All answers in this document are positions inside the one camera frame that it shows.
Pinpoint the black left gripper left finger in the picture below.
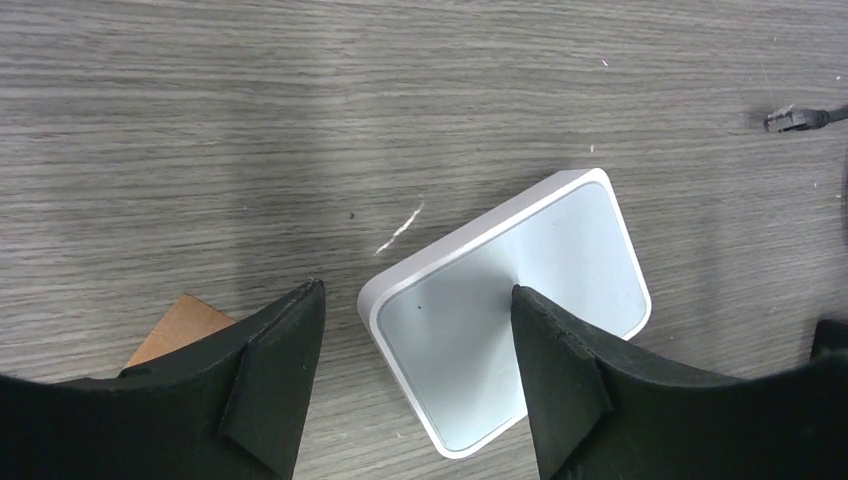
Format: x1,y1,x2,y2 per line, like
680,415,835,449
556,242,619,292
1,280,326,479

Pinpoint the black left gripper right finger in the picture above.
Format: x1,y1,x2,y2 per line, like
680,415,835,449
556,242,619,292
511,286,847,479

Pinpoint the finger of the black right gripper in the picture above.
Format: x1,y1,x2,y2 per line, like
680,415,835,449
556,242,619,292
809,319,848,361

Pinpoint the white box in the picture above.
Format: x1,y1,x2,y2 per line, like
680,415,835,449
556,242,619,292
357,168,652,459

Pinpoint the tan wooden block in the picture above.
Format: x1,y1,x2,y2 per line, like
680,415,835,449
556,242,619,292
125,294,235,368

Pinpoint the black ethernet cable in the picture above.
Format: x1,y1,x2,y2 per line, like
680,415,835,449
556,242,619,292
763,103,848,134

